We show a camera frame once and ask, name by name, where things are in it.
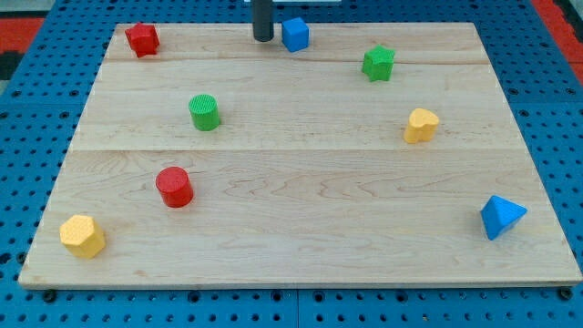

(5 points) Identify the green star block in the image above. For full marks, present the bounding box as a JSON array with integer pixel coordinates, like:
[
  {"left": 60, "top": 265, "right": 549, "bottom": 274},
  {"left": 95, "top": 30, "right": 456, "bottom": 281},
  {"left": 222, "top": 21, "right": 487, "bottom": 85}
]
[{"left": 362, "top": 45, "right": 395, "bottom": 82}]

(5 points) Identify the red star block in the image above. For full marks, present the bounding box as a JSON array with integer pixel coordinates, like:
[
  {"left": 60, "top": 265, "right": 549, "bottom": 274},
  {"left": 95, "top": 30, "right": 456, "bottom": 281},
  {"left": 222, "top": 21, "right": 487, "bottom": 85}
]
[{"left": 125, "top": 23, "right": 159, "bottom": 57}]

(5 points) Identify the wooden board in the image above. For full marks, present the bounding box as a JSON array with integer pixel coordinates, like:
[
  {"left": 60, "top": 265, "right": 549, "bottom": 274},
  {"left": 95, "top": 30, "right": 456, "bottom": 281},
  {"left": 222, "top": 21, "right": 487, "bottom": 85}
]
[{"left": 19, "top": 23, "right": 582, "bottom": 290}]

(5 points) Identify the green cylinder block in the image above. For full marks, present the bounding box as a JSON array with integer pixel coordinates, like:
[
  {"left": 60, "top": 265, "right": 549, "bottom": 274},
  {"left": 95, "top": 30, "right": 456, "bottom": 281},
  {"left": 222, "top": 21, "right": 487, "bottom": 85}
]
[{"left": 189, "top": 94, "right": 220, "bottom": 131}]

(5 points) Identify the red cylinder block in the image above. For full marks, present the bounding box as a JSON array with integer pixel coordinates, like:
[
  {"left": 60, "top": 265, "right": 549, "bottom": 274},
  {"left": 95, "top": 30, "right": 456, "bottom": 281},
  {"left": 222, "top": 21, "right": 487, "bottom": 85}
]
[{"left": 155, "top": 167, "right": 194, "bottom": 208}]

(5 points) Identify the blue cube block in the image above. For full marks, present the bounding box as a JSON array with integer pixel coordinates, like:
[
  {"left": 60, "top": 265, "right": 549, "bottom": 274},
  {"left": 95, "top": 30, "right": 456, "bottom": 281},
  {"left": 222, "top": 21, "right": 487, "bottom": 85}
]
[{"left": 281, "top": 17, "right": 310, "bottom": 52}]

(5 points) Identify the yellow heart block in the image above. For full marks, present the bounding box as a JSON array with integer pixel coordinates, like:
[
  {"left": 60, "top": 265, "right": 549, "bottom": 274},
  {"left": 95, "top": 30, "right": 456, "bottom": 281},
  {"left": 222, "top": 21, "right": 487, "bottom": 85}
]
[{"left": 404, "top": 108, "right": 440, "bottom": 144}]

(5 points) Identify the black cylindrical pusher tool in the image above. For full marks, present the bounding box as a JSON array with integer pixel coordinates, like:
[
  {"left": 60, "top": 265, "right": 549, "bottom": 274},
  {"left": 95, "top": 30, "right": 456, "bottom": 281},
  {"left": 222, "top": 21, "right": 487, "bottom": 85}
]
[{"left": 251, "top": 0, "right": 273, "bottom": 42}]

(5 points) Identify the blue triangle block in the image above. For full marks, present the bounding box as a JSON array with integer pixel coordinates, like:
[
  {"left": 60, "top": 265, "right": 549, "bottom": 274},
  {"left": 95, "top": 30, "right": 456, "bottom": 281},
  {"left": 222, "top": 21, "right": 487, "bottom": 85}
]
[{"left": 480, "top": 195, "right": 527, "bottom": 241}]

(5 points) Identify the yellow hexagon block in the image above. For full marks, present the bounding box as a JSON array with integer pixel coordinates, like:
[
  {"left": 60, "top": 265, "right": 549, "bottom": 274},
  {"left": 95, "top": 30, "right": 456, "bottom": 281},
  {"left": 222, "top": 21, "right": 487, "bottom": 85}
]
[{"left": 59, "top": 215, "right": 106, "bottom": 259}]

